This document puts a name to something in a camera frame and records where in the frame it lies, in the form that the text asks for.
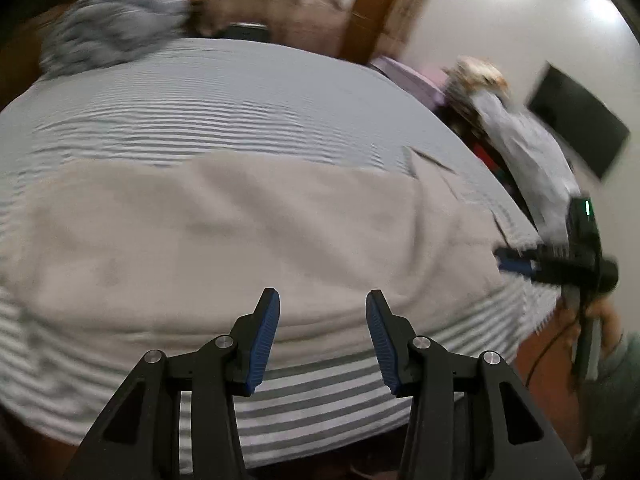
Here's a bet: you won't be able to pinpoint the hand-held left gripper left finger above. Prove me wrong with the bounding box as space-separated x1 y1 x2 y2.
62 287 281 480

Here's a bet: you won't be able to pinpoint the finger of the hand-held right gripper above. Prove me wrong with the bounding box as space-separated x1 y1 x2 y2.
494 244 543 261
497 258 541 281

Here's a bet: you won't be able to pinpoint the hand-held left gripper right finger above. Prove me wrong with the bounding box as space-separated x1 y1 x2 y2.
365 289 583 480

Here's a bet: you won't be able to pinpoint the beige fleece pants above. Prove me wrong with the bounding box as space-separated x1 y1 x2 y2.
0 152 507 342

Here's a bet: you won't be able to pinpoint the person's right forearm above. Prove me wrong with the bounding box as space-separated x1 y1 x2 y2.
575 332 640 463

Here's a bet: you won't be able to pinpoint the person's right hand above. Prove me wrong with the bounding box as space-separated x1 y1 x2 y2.
582 297 625 362

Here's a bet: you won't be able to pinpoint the white hanging shirt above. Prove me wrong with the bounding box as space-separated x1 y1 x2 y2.
470 87 582 242

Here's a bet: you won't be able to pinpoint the patterned clothes pile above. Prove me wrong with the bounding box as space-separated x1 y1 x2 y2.
444 56 512 102

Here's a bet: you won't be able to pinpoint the purple cloth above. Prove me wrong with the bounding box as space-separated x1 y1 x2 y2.
369 55 447 107

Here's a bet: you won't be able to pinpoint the grey striped bed sheet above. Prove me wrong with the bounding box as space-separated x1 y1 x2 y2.
0 37 563 476

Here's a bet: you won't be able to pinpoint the wooden door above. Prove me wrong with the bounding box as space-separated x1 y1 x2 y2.
339 0 442 65

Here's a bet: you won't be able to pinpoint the black flat object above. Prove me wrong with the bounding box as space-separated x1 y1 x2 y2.
220 22 271 42

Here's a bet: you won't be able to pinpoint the blue-grey quilt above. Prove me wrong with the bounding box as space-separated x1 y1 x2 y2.
39 0 193 81

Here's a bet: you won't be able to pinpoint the wooden headboard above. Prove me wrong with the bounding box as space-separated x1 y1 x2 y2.
0 5 66 111

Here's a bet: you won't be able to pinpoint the black cable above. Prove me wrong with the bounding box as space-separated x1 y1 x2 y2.
524 317 578 388

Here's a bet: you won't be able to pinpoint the black wall television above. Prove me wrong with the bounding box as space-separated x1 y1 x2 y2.
527 61 631 182

